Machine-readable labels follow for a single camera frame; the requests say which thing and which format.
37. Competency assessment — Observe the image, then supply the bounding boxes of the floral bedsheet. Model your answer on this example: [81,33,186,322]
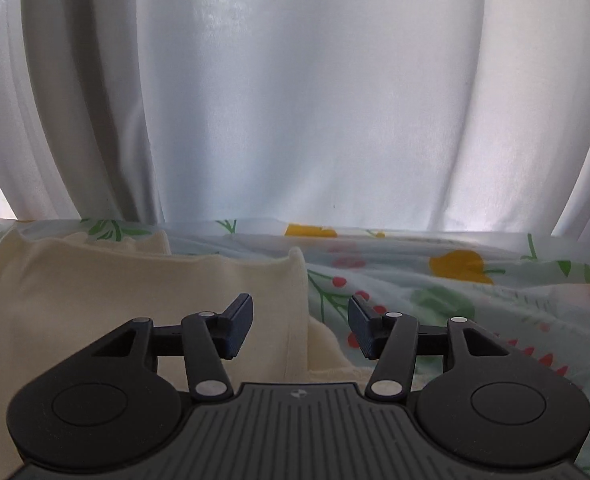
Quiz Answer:
[0,216,590,480]

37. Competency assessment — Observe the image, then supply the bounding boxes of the white curtain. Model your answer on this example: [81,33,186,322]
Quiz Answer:
[0,0,590,239]

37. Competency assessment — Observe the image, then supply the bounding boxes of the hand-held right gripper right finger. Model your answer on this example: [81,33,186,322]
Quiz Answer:
[349,294,513,402]

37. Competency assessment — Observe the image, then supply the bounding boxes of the cream knit sweater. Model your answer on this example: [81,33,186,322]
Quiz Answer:
[0,232,373,473]

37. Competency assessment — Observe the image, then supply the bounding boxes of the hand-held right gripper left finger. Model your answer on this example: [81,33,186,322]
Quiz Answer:
[90,294,254,402]

